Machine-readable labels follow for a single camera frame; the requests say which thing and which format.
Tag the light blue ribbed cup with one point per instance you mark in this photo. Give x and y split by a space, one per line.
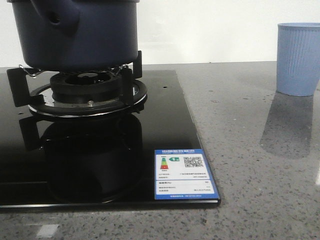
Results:
298 58

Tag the blue energy label sticker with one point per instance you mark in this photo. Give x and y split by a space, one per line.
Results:
183 174

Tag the black gas burner head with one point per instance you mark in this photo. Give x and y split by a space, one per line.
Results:
79 88

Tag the black glass gas stove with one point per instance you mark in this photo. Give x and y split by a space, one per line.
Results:
104 162

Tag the black pot support grate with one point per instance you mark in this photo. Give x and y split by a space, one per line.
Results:
40 101

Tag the dark blue cooking pot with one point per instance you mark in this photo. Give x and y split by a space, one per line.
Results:
76 35

